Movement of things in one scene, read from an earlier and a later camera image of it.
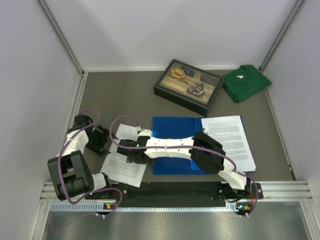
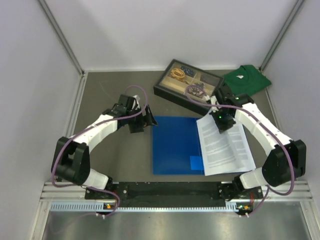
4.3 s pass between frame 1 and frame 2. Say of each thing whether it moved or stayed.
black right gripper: moved
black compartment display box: stayed
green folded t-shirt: stayed
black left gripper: moved
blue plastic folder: stayed
